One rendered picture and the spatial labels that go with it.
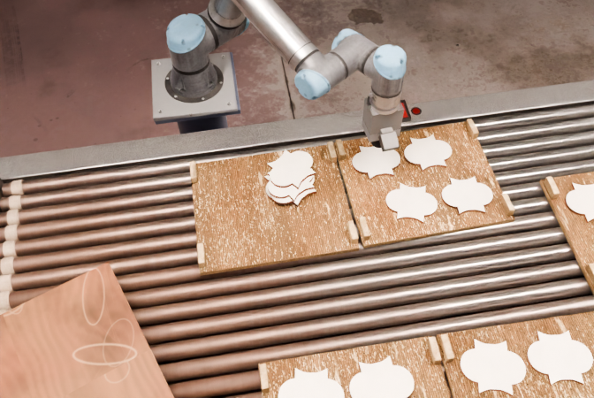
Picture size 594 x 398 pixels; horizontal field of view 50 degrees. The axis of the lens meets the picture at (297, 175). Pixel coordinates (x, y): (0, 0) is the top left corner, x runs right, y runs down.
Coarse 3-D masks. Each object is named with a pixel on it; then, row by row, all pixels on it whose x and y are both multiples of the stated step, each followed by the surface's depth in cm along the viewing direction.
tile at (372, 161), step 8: (360, 152) 180; (368, 152) 180; (376, 152) 180; (384, 152) 180; (392, 152) 180; (360, 160) 179; (368, 160) 179; (376, 160) 179; (384, 160) 179; (392, 160) 179; (360, 168) 177; (368, 168) 177; (376, 168) 177; (384, 168) 177; (392, 168) 177; (376, 176) 176; (392, 176) 177
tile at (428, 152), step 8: (432, 136) 184; (416, 144) 182; (424, 144) 182; (432, 144) 182; (440, 144) 182; (448, 144) 182; (408, 152) 180; (416, 152) 180; (424, 152) 180; (432, 152) 180; (440, 152) 180; (448, 152) 180; (408, 160) 179; (416, 160) 179; (424, 160) 178; (432, 160) 178; (440, 160) 178; (424, 168) 177
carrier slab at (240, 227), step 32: (224, 160) 181; (256, 160) 181; (320, 160) 180; (224, 192) 174; (256, 192) 174; (320, 192) 174; (224, 224) 168; (256, 224) 168; (288, 224) 168; (320, 224) 168; (224, 256) 162; (256, 256) 162; (288, 256) 162
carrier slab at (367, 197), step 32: (448, 128) 187; (352, 160) 180; (448, 160) 180; (480, 160) 180; (352, 192) 174; (384, 192) 174; (384, 224) 167; (416, 224) 167; (448, 224) 167; (480, 224) 167
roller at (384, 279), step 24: (432, 264) 162; (456, 264) 162; (480, 264) 162; (504, 264) 162; (528, 264) 164; (288, 288) 159; (312, 288) 158; (336, 288) 159; (360, 288) 159; (144, 312) 155; (168, 312) 155; (192, 312) 156; (216, 312) 157
